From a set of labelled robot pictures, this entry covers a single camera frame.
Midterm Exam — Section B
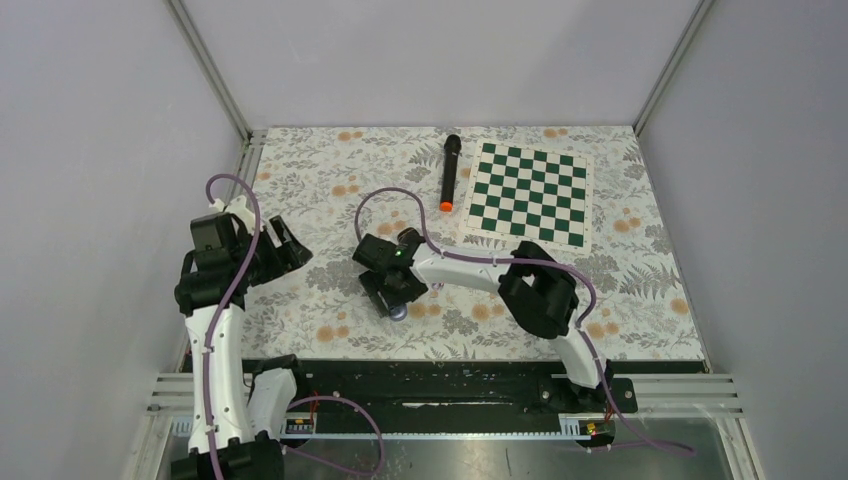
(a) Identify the lavender earbuds case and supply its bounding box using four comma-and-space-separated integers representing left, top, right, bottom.
389, 306, 408, 322

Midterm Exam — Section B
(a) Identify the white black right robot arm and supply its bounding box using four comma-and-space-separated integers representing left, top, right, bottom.
352, 229, 614, 412

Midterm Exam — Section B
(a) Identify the white slotted cable duct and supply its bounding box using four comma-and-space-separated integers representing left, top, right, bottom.
170, 413, 598, 440

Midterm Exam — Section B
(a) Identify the floral tablecloth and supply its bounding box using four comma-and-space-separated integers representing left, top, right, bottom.
242, 126, 705, 362

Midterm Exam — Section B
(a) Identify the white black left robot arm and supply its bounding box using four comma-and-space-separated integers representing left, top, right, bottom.
170, 212, 312, 479

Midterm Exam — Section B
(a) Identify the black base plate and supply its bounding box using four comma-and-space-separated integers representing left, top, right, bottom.
246, 357, 640, 435

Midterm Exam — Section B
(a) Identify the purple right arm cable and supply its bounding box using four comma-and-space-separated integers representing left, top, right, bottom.
353, 187, 697, 460

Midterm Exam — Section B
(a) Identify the green white chessboard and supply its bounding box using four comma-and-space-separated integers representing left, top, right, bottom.
459, 139, 595, 255

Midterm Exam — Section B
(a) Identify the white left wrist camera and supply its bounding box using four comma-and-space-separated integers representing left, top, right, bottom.
209, 195, 263, 234

